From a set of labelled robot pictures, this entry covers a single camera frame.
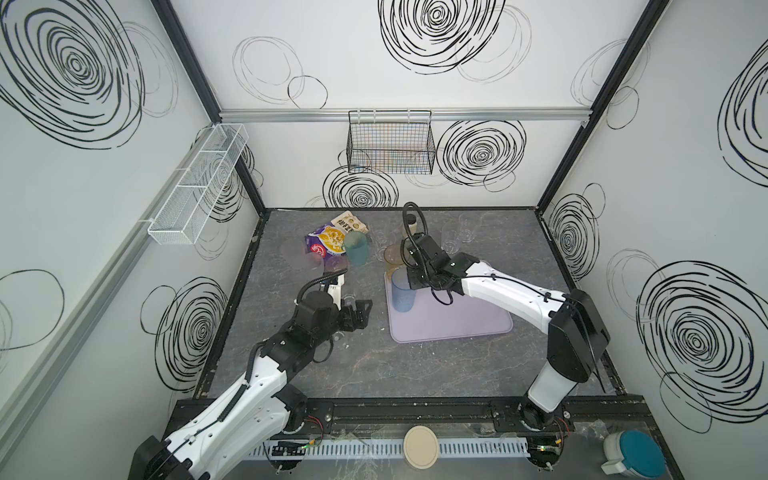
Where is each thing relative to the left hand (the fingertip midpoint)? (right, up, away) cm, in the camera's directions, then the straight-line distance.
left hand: (360, 301), depth 78 cm
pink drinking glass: (-11, +8, +23) cm, 27 cm away
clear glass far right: (+37, +21, +33) cm, 54 cm away
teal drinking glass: (-4, +14, +24) cm, 28 cm away
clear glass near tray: (+30, +16, +30) cm, 45 cm away
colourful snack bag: (-14, +16, +30) cm, 37 cm away
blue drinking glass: (+12, 0, +7) cm, 14 cm away
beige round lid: (+14, -29, -14) cm, 35 cm away
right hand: (+14, +6, +8) cm, 17 cm away
